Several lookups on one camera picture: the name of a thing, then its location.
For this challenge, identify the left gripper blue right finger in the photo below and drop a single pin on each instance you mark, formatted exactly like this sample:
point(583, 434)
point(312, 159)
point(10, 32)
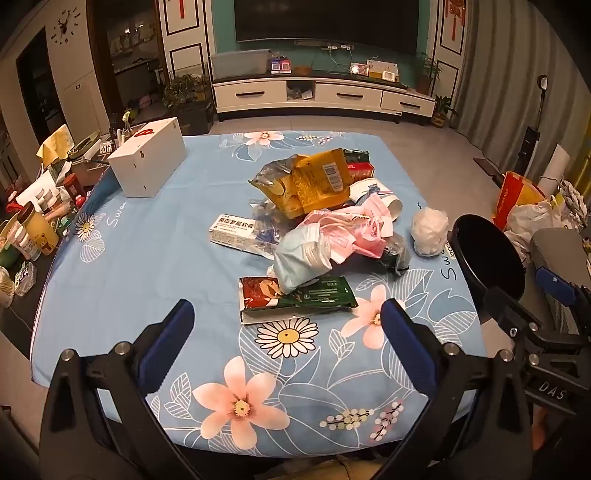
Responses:
point(413, 355)

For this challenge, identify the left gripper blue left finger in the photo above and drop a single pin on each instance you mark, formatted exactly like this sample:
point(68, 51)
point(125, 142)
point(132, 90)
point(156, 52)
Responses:
point(159, 345)

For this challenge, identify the grey plastic bag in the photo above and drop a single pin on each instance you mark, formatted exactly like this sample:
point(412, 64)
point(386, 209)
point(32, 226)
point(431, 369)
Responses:
point(396, 256)

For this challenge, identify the green red snack wrapper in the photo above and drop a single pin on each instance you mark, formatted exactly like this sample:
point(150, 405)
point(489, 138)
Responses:
point(295, 297)

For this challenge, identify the white plastic bag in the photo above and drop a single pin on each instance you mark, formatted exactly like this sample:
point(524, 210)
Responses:
point(429, 231)
point(525, 220)

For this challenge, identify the pink plastic bag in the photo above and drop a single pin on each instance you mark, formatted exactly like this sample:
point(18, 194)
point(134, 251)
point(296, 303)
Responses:
point(359, 229)

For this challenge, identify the white blue medicine box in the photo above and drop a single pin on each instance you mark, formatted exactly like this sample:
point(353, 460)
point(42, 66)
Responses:
point(233, 232)

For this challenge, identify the clear blister packaging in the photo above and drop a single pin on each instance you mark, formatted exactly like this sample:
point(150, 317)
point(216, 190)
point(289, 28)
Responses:
point(270, 225)

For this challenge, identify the light blue face mask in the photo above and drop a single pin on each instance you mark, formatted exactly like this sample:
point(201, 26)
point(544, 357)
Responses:
point(302, 255)

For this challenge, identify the white blue paper cup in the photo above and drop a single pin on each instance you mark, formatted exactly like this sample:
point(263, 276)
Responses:
point(361, 190)

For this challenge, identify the red cigarette carton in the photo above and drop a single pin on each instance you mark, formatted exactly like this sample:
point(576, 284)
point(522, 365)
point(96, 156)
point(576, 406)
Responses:
point(361, 170)

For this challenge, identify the yellow chip bag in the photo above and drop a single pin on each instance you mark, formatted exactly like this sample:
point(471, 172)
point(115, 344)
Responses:
point(301, 184)

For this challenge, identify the dark green foil bag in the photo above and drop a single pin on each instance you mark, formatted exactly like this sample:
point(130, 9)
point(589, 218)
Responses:
point(354, 156)

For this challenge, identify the black trash bin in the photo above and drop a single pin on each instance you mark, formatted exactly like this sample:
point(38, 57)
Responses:
point(487, 259)

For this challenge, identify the white plastic bag on floor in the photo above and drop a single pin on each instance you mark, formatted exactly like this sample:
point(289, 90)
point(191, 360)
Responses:
point(525, 220)

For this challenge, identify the blue floral tablecloth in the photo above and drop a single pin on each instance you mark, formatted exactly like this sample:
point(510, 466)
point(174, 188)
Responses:
point(255, 376)

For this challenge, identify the yellow bottle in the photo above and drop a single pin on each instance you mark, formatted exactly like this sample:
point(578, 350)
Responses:
point(38, 228)

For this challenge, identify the red yellow shopping bag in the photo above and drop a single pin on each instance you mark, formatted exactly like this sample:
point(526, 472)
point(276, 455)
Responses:
point(516, 190)

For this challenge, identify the upright vacuum cleaner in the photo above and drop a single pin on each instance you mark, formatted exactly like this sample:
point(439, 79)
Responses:
point(532, 134)

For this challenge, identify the potted plant on floor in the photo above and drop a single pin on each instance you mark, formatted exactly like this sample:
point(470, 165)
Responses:
point(444, 114)

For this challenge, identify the plant stand with greenery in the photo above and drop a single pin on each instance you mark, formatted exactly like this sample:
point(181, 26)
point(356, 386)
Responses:
point(189, 98)

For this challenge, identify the white tv cabinet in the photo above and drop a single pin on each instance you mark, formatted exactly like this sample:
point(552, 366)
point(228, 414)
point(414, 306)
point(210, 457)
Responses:
point(272, 92)

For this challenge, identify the potted plant by cabinet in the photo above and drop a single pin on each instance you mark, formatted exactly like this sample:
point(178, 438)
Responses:
point(427, 72)

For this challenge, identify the translucent storage box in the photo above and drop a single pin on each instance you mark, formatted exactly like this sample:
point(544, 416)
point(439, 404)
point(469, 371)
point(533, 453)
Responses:
point(236, 64)

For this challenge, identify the black television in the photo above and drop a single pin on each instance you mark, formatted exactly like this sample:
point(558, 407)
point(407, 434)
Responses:
point(388, 24)

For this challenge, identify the wall clock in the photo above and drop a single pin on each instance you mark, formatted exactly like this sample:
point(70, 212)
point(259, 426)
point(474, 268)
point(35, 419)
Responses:
point(68, 23)

